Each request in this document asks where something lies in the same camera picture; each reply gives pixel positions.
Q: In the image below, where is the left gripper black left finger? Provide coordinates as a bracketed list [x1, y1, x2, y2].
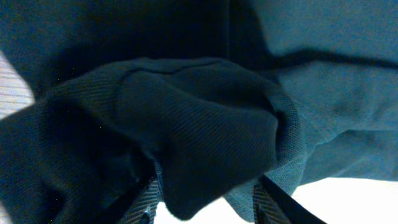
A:
[90, 175, 160, 224]

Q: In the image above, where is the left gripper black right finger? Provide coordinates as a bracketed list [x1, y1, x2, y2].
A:
[252, 175, 326, 224]

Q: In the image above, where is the black t-shirt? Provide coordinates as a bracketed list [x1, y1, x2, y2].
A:
[1, 0, 397, 223]

